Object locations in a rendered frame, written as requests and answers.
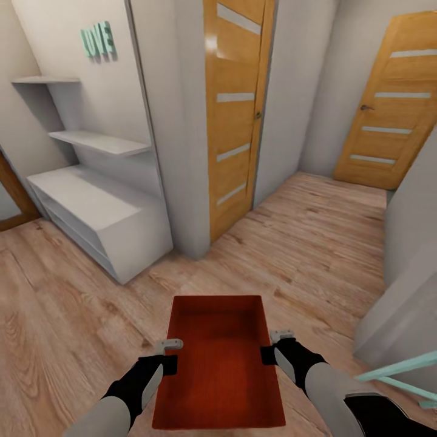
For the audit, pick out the standing mirror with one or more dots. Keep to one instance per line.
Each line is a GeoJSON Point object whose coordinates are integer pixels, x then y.
{"type": "Point", "coordinates": [411, 364]}

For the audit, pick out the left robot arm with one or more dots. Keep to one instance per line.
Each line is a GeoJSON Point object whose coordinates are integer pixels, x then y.
{"type": "Point", "coordinates": [115, 413]}

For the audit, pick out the decorative sign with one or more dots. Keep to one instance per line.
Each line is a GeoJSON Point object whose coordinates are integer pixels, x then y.
{"type": "Point", "coordinates": [96, 39]}

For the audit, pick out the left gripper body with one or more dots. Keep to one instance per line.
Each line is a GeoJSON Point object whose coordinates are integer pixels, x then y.
{"type": "Point", "coordinates": [170, 364]}

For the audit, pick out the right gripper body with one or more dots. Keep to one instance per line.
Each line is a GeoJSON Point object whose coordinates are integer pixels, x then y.
{"type": "Point", "coordinates": [267, 354]}

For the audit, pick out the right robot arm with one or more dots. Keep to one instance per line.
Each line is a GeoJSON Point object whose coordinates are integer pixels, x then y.
{"type": "Point", "coordinates": [349, 408]}

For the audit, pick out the storage box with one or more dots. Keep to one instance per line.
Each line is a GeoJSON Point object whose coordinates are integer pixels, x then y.
{"type": "Point", "coordinates": [220, 382]}

